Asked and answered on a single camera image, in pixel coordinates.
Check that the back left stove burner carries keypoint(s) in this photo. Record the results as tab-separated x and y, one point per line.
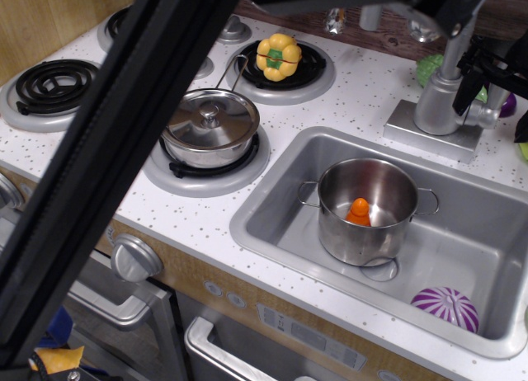
108	30

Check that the silver dishwasher door handle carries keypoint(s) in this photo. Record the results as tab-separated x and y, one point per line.
197	342

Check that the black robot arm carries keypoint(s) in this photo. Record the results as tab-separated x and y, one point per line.
140	84

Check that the silver oven knob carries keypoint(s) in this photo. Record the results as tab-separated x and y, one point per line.
11	197
133	260

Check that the hanging steel ladle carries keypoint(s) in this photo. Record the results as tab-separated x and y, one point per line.
422	34

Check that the silver left oven knob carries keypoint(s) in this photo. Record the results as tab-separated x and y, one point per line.
11	197

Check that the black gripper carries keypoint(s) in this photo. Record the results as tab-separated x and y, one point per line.
499	62

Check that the yellow toy bell pepper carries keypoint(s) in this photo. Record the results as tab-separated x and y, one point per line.
278	57

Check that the steel saucepan with lid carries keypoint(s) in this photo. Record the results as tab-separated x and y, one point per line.
211	127

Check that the yellow cloth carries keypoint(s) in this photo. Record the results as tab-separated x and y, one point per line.
55	360

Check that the silver oven door handle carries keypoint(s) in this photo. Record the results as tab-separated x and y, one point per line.
125	316

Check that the purple toy eggplant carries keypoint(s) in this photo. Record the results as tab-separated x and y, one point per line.
508	107

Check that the yellow green toy vegetable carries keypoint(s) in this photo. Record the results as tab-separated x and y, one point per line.
524	150

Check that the purple striped toy onion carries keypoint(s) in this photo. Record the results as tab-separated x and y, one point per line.
449	305

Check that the silver oven front knob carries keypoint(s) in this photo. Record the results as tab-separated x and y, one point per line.
133	260

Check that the orange toy carrot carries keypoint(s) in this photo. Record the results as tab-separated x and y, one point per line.
359	212

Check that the steel stock pot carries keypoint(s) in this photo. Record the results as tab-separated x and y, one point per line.
393	197

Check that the grey stove top knob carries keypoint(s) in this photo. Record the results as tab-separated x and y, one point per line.
234	32
206	69

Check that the grey toy sink basin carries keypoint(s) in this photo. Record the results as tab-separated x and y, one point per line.
435	247

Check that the hanging steel utensil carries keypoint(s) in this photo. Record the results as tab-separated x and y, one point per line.
335	21

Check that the front left stove burner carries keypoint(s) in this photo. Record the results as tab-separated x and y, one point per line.
45	98

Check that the green toy lettuce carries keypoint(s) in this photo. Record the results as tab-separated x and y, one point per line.
426	66

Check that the silver toy faucet with lever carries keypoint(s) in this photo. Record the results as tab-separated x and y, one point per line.
432	124

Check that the back right stove burner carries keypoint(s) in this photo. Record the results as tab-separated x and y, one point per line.
314	76

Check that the blue object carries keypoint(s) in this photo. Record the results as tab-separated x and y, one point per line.
59	330

